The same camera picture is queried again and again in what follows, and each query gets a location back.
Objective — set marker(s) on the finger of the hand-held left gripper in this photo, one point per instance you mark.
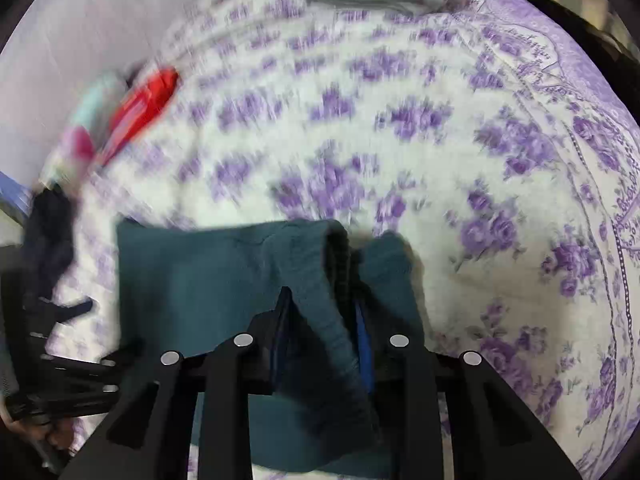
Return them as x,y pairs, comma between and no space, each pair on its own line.
85,365
75,311

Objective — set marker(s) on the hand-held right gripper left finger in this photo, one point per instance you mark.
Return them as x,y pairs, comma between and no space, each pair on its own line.
280,350

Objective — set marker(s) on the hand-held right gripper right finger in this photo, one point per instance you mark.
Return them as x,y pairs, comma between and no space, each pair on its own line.
365,350

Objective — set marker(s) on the teal green pants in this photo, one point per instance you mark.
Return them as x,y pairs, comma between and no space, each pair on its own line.
200,285

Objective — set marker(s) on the folded black pants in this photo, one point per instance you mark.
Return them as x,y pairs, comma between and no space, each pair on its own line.
50,240

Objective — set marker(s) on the person's left hand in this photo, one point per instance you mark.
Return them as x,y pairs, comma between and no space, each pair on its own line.
57,435

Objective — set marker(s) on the blue printed board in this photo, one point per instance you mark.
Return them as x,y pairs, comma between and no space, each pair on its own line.
15,195

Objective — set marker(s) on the floral pastel pillow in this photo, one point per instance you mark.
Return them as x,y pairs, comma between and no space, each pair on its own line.
85,125

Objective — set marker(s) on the purple floral bedsheet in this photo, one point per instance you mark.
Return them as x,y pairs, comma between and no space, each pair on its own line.
350,160

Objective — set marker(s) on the folded red striped shorts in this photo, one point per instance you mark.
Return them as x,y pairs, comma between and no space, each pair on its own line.
140,105

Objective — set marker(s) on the white lace headboard cover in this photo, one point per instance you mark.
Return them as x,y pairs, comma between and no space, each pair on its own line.
100,10

